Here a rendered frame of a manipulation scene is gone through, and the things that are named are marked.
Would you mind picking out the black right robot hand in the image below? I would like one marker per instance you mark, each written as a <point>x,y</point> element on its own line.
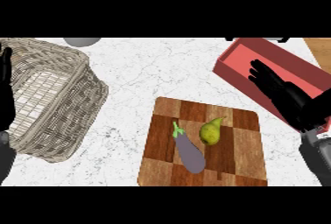
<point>293,99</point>

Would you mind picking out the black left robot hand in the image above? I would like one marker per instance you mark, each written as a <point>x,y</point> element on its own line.
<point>5,87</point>

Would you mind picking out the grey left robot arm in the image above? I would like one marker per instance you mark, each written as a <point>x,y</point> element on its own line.
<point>5,157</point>

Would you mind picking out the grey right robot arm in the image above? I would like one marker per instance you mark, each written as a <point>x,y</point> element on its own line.
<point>318,154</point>

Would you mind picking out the red cardboard box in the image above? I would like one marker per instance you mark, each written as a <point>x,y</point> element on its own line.
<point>275,62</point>

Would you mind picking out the brown wooden board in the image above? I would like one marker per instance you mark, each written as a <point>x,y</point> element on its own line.
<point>321,51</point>

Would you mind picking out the yellow-green pear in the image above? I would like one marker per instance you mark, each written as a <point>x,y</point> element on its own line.
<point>210,131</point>

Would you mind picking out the checkered wooden cutting board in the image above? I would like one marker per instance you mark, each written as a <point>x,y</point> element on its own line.
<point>207,145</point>

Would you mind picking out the pale wicker basket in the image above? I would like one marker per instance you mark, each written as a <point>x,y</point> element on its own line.
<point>49,99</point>

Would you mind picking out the grey round object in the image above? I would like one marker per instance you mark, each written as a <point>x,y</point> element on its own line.
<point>81,41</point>

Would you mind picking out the purple eggplant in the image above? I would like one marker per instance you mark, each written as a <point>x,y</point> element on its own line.
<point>189,153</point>

